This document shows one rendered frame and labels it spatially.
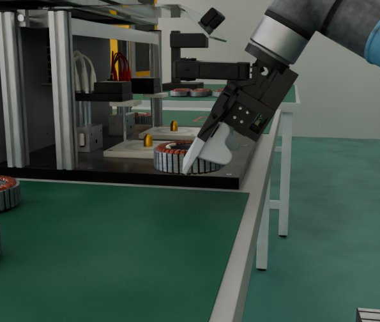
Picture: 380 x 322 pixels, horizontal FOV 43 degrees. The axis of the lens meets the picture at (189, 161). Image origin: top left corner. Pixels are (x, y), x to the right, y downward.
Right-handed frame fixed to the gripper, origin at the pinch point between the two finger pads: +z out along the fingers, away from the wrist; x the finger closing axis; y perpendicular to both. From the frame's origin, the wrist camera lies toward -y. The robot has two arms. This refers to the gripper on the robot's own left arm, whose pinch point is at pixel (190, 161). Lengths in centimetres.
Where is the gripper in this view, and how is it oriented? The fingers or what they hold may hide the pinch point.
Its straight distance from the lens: 76.2
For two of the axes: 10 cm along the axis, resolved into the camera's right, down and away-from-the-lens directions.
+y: 8.5, 5.3, -0.7
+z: -4.9, 8.3, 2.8
